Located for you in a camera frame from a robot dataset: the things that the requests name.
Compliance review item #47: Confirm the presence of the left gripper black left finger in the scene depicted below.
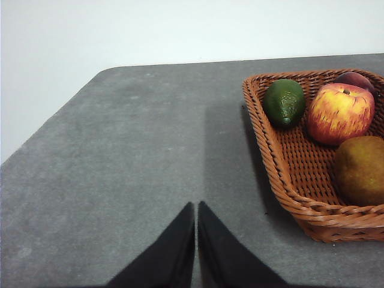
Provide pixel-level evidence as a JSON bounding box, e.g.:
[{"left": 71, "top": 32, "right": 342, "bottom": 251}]
[{"left": 106, "top": 202, "right": 196, "bottom": 288}]

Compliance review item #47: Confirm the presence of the yellow brown round fruit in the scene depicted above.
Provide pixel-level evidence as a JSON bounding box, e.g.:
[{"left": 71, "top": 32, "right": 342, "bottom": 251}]
[{"left": 333, "top": 135, "right": 384, "bottom": 207}]

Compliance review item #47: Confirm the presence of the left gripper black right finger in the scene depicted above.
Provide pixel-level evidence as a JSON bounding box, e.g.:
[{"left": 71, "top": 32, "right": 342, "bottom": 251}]
[{"left": 197, "top": 200, "right": 289, "bottom": 288}]

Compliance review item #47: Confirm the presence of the brown wicker basket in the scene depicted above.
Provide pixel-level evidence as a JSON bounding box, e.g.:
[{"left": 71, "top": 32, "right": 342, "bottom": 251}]
[{"left": 242, "top": 68, "right": 384, "bottom": 244}]

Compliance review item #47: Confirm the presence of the red yellow apple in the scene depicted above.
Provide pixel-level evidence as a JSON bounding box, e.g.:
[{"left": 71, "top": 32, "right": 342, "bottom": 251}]
[{"left": 306, "top": 83, "right": 376, "bottom": 146}]

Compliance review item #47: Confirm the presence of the green avocado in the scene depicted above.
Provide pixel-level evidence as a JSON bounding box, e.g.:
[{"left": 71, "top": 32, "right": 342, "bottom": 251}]
[{"left": 263, "top": 79, "right": 307, "bottom": 130}]

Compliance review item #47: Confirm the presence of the dark red plum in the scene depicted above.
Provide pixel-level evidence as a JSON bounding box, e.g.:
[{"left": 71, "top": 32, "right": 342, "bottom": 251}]
[{"left": 333, "top": 71, "right": 377, "bottom": 97}]

